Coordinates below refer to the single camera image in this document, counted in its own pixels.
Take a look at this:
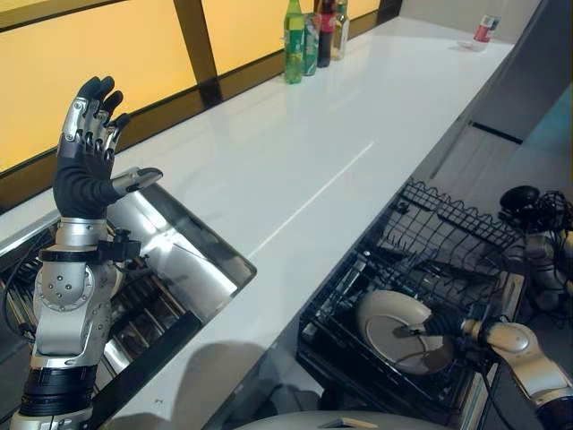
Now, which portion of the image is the green plastic bottle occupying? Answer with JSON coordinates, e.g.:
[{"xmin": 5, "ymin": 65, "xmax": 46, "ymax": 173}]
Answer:
[{"xmin": 283, "ymin": 0, "xmax": 306, "ymax": 85}]

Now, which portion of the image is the white cabinet front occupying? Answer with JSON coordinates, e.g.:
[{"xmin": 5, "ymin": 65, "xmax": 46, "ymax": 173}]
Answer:
[{"xmin": 428, "ymin": 116, "xmax": 526, "ymax": 192}]

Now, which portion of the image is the white round plate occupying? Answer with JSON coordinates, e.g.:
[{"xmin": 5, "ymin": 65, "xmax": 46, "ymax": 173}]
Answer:
[{"xmin": 356, "ymin": 289, "xmax": 458, "ymax": 376}]

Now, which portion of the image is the dark cola bottle red label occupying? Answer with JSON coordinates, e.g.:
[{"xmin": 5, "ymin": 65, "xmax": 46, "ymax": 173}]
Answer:
[{"xmin": 315, "ymin": 0, "xmax": 337, "ymax": 69}]

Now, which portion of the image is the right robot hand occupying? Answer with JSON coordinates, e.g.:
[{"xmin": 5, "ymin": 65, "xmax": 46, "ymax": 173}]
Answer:
[{"xmin": 392, "ymin": 311, "xmax": 466, "ymax": 340}]

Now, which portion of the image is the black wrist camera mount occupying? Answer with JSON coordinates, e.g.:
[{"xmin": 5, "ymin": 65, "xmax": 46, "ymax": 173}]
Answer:
[{"xmin": 97, "ymin": 228, "xmax": 141, "ymax": 262}]

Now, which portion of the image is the silver robot torso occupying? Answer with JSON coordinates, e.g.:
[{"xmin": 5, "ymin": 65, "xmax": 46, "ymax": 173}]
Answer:
[{"xmin": 248, "ymin": 408, "xmax": 391, "ymax": 430}]

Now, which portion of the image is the green drink can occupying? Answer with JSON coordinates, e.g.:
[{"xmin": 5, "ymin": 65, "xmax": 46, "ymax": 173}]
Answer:
[{"xmin": 304, "ymin": 13, "xmax": 321, "ymax": 76}]

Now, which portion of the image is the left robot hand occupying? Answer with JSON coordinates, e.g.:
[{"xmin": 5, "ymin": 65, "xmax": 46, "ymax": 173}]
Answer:
[{"xmin": 52, "ymin": 76, "xmax": 164, "ymax": 221}]

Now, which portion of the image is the clear bottle yellow liquid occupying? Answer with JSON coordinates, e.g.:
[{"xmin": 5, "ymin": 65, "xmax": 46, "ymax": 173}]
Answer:
[{"xmin": 330, "ymin": 0, "xmax": 350, "ymax": 62}]

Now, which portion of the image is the dark brown window frame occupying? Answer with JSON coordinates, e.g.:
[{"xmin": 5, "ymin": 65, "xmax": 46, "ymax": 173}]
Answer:
[{"xmin": 0, "ymin": 0, "xmax": 404, "ymax": 211}]

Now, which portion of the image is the red drink can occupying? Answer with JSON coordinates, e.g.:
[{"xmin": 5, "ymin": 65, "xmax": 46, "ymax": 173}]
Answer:
[{"xmin": 474, "ymin": 13, "xmax": 501, "ymax": 44}]

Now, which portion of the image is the black wire dishwasher rack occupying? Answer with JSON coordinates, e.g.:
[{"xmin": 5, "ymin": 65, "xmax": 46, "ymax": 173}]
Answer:
[{"xmin": 298, "ymin": 178, "xmax": 530, "ymax": 425}]

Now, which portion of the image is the stainless steel sink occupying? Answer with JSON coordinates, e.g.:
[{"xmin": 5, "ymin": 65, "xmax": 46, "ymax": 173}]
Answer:
[{"xmin": 0, "ymin": 178, "xmax": 259, "ymax": 407}]

